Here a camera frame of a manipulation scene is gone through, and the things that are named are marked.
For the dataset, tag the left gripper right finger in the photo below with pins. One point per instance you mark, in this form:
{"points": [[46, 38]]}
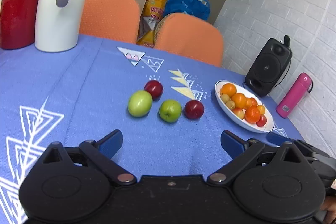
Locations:
{"points": [[255, 163]]}

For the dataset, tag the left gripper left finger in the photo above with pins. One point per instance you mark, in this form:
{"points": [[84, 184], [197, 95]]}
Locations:
{"points": [[89, 164]]}

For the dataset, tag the red apple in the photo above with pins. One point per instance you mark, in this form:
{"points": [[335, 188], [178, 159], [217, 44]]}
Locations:
{"points": [[262, 121]]}

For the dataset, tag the tangerine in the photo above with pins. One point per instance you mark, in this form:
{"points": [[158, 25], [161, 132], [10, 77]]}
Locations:
{"points": [[252, 115]]}

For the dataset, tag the brown kiwi fruit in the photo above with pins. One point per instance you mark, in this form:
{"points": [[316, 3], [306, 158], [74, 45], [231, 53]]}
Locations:
{"points": [[225, 98], [230, 104]]}

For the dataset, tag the large orange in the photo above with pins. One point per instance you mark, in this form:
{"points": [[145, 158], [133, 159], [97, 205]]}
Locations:
{"points": [[239, 99]]}

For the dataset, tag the small yellow orange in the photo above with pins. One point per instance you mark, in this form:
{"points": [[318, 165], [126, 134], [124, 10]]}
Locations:
{"points": [[228, 89]]}

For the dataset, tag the red yellow peach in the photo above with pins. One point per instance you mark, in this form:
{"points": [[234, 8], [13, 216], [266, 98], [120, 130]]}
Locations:
{"points": [[238, 112]]}

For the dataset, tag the green apple left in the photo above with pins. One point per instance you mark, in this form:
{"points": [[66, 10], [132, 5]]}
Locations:
{"points": [[139, 103]]}

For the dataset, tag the green apple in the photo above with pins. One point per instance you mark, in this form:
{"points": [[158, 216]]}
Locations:
{"points": [[139, 103], [170, 111]]}

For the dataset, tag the dark red plum right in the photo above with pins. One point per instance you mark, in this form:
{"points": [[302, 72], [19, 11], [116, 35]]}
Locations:
{"points": [[194, 109]]}

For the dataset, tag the dark red plum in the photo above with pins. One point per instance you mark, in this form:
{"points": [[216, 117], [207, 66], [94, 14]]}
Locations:
{"points": [[155, 89], [194, 109]]}

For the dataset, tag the pink water bottle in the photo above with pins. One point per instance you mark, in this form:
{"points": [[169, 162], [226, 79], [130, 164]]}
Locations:
{"points": [[302, 85]]}

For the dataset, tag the green apple right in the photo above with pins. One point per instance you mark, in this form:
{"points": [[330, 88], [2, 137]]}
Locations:
{"points": [[170, 111]]}

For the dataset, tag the blue patterned tablecloth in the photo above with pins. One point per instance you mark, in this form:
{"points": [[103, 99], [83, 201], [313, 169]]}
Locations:
{"points": [[83, 93]]}

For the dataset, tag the dark red plum back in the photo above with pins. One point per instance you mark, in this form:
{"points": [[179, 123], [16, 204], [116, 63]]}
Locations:
{"points": [[155, 89]]}

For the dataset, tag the black speaker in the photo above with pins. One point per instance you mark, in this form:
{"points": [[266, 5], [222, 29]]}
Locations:
{"points": [[269, 66]]}

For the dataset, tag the right orange chair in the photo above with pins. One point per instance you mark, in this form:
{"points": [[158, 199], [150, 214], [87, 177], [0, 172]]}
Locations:
{"points": [[191, 37]]}

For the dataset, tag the orange chair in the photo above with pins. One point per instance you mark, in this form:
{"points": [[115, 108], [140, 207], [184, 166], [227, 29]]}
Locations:
{"points": [[111, 19], [191, 37]]}

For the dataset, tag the left orange chair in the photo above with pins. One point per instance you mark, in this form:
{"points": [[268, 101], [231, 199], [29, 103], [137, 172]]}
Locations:
{"points": [[111, 19]]}

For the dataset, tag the blue shopping bag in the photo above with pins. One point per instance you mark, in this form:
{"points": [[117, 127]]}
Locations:
{"points": [[196, 8]]}

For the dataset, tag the yellow snack bag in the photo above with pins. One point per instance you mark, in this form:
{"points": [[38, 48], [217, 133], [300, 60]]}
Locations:
{"points": [[151, 15]]}

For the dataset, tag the white thermos jug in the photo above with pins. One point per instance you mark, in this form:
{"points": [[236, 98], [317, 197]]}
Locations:
{"points": [[57, 24]]}

